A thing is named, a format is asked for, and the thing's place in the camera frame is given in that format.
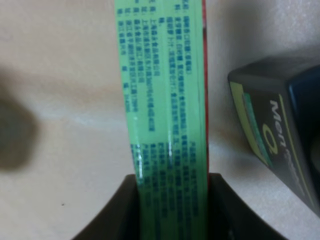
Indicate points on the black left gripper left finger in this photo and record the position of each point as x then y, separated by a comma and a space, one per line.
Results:
120, 217

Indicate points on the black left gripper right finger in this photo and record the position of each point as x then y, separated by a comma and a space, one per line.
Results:
230, 218

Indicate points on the green gum box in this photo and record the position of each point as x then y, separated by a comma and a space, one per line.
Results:
162, 52

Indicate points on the dark green pump bottle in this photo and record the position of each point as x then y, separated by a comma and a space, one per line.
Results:
277, 100

